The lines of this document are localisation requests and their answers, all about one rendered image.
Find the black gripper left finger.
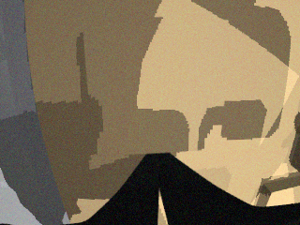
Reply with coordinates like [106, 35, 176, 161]
[65, 154, 160, 225]

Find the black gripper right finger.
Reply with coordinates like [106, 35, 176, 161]
[158, 153, 300, 225]

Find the tan puzzle board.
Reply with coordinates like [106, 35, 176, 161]
[23, 0, 300, 224]

